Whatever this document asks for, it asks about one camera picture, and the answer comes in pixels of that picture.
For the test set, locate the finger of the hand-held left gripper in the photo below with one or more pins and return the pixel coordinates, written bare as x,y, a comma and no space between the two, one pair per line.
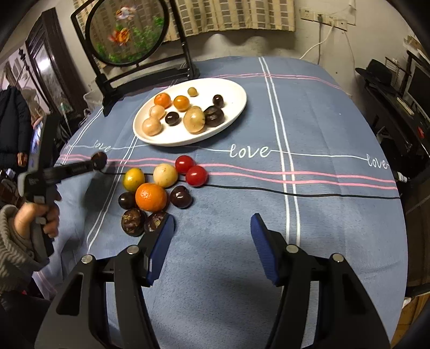
74,168

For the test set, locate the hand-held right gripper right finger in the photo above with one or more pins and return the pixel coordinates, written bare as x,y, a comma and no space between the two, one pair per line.
265,248

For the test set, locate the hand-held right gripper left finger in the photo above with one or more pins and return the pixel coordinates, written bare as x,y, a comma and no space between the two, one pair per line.
161,248

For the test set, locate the dark brown chestnut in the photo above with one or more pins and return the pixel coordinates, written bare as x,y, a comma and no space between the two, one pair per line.
127,200
100,159
181,197
172,118
218,100

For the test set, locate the large dark water chestnut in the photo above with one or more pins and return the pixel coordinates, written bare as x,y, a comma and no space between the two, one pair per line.
214,115

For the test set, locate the white plate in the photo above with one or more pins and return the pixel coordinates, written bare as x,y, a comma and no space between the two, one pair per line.
231,97

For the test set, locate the person's left forearm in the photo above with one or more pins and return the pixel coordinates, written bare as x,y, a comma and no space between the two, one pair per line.
13,255

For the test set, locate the person's left hand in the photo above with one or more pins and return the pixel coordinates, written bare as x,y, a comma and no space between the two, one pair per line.
52,219

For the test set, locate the large orange mandarin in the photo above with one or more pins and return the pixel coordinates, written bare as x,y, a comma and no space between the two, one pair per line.
151,197

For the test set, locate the yellow round fruit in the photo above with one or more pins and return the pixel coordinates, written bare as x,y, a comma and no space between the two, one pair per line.
133,179

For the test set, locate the dark wooden framed mirror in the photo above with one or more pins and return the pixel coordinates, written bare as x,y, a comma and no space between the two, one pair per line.
50,67

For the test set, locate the red cherry tomato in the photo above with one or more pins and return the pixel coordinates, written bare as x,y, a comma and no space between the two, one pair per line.
196,175
184,163

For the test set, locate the small orange mandarin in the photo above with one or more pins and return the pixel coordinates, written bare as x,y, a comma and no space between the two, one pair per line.
162,100

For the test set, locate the orange kumquat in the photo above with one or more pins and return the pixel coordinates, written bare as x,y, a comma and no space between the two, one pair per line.
181,103

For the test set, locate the large tan round fruit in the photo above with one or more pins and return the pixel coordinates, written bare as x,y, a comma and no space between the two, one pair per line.
194,119

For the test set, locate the round fish screen ornament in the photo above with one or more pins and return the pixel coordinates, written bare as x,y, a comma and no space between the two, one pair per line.
127,33

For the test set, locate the small yellow-green fruit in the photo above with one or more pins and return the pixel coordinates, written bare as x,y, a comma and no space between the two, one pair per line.
192,91

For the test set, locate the blue striped tablecloth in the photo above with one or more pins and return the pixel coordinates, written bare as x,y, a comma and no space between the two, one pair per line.
336,117

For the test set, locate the cardboard box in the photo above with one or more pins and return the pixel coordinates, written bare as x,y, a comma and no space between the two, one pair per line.
411,315

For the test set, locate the black desk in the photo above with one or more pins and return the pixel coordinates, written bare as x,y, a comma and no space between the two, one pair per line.
393,124

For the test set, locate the black hat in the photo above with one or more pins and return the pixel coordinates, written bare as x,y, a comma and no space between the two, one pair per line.
378,72

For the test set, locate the checked beige curtain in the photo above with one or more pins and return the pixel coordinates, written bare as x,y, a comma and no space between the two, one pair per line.
235,16

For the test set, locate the black computer monitor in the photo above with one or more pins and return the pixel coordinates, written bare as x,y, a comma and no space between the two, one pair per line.
420,87

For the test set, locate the white power strip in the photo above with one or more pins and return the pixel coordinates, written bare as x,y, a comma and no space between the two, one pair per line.
332,21

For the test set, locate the white wall socket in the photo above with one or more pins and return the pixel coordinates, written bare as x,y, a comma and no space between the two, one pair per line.
306,14

